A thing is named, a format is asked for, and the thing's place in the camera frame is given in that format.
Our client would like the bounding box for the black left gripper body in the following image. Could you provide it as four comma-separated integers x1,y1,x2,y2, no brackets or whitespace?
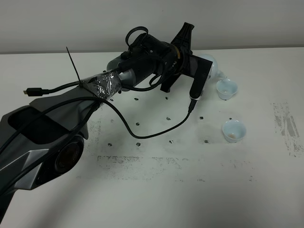
160,22,194,93

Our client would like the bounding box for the light blue porcelain teapot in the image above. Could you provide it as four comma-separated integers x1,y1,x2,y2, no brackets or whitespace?
199,54,227,81

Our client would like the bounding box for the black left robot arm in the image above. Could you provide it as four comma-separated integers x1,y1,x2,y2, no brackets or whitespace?
0,23,194,216

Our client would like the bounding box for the far light blue teacup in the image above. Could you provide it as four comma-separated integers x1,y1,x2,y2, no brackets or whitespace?
216,79,238,100

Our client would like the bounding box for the light blue teacup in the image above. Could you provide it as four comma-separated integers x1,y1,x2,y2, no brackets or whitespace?
222,120,247,143
216,79,238,100

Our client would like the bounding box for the near light blue teacup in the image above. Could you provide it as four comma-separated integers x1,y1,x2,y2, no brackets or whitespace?
222,120,247,143

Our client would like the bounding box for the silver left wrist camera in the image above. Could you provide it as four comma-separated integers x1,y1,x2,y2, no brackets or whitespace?
190,55,213,100

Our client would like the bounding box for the black cable tie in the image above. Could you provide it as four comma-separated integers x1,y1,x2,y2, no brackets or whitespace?
66,47,84,88

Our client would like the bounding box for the black left camera cable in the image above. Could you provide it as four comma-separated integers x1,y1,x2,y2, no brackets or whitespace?
0,27,198,190

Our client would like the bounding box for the black loose plug cable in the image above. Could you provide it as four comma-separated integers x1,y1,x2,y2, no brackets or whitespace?
23,82,83,97

